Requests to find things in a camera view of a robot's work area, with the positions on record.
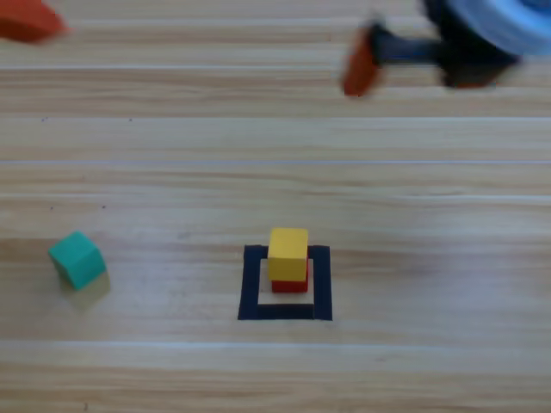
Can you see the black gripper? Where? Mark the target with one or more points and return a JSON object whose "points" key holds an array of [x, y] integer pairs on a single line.
{"points": [[456, 51]]}

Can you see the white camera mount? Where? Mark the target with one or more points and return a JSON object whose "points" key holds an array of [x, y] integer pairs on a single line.
{"points": [[486, 26]]}

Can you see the black tape square outline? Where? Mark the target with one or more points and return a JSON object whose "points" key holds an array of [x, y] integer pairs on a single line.
{"points": [[249, 284]]}

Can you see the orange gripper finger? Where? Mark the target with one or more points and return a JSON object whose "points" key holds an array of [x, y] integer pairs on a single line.
{"points": [[26, 23]]}

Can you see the green wooden block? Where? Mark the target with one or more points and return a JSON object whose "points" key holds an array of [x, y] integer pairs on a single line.
{"points": [[77, 262]]}

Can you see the red wooden block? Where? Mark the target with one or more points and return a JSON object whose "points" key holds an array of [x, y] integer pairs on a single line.
{"points": [[289, 286]]}

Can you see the yellow wooden block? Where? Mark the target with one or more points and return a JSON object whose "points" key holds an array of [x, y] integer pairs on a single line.
{"points": [[287, 258]]}

